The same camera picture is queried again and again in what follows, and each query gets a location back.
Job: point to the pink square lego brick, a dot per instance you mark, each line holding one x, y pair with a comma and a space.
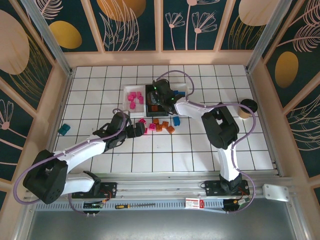
142, 121
151, 127
141, 100
132, 96
146, 131
139, 94
132, 105

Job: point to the orange square lego brick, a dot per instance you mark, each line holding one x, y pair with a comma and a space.
165, 124
154, 108
159, 128
170, 129
156, 121

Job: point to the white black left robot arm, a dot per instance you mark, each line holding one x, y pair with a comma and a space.
85, 152

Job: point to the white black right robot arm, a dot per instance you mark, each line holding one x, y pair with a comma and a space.
190, 110

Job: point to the black plastic container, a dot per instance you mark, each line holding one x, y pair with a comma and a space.
156, 114

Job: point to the blue long lego brick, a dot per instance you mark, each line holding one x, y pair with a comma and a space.
181, 94
176, 121

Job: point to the teal lego brick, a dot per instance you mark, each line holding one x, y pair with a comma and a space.
64, 129

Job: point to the yellow black screwdriver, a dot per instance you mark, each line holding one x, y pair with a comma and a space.
122, 206

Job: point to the black controller board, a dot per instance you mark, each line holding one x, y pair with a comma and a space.
93, 205
236, 203

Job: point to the brown paper cup black lid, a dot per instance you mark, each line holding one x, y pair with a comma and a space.
248, 105

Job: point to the red white label packet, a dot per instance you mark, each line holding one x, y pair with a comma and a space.
193, 203

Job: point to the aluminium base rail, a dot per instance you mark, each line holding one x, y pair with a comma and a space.
162, 187

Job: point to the aluminium side rail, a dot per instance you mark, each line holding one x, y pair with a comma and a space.
263, 120

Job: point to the aluminium frame post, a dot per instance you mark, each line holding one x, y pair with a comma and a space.
44, 27
277, 27

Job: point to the white metal bracket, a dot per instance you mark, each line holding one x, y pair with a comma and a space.
275, 192

